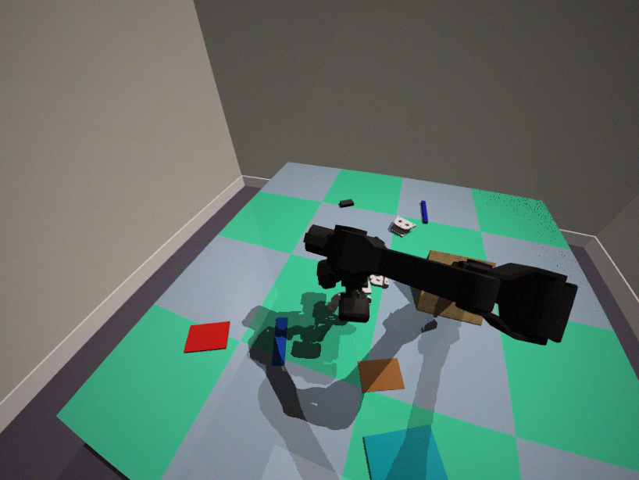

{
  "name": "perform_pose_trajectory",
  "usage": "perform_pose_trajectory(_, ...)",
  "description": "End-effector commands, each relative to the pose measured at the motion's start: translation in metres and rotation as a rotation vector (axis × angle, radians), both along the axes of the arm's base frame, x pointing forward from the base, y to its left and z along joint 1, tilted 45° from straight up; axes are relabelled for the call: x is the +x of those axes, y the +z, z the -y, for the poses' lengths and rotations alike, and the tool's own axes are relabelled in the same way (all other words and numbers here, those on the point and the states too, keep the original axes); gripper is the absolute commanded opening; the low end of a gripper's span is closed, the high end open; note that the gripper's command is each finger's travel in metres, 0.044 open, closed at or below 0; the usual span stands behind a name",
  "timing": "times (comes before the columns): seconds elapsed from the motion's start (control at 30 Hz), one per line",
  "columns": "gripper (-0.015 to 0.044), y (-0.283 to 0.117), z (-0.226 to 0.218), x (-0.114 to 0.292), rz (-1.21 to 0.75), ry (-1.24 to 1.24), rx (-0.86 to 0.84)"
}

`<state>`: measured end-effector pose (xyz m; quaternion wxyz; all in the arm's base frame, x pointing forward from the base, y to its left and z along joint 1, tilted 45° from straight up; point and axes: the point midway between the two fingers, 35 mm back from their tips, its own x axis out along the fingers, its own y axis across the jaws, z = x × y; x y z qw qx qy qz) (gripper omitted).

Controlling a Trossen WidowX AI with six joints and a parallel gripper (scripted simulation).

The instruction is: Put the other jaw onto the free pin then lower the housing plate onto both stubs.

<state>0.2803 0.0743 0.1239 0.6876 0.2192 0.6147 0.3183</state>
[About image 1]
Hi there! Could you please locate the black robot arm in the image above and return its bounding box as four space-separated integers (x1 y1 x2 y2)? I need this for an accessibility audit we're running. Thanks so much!
303 224 578 346

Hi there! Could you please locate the red flat square plate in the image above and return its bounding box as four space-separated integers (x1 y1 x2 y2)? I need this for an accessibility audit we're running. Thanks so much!
184 321 230 353

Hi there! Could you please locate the teal square plate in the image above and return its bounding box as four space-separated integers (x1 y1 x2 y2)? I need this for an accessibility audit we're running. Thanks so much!
364 424 448 480

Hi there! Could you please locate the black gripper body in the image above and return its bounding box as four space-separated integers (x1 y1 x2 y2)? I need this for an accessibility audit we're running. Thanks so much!
338 275 370 323

